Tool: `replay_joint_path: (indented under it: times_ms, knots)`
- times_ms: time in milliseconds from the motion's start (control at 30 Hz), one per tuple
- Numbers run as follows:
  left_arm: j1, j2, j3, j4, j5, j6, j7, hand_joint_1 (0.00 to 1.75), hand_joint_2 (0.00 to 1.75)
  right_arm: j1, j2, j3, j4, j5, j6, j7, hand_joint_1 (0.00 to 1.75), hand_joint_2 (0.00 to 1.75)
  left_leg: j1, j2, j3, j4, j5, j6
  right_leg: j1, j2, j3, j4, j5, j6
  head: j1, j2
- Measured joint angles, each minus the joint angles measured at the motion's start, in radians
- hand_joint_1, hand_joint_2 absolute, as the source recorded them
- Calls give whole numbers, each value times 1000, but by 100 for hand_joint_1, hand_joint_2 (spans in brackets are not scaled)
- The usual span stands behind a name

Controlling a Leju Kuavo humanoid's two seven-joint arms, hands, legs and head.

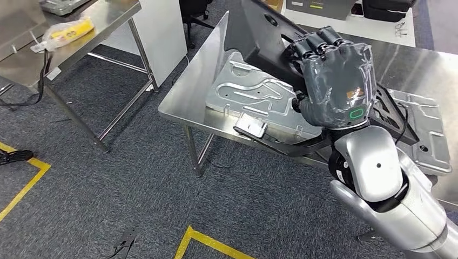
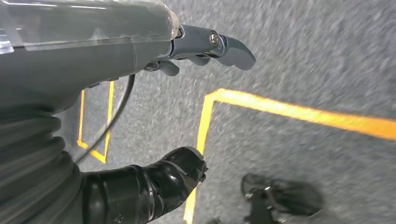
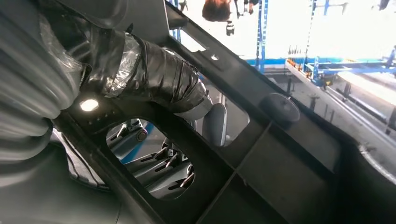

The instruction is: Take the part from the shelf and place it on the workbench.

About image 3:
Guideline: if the person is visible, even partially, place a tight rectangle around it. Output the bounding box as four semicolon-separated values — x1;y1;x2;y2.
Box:
201;0;260;36

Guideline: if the blue metal rack post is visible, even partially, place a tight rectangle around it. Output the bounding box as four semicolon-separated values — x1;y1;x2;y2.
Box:
255;0;269;74

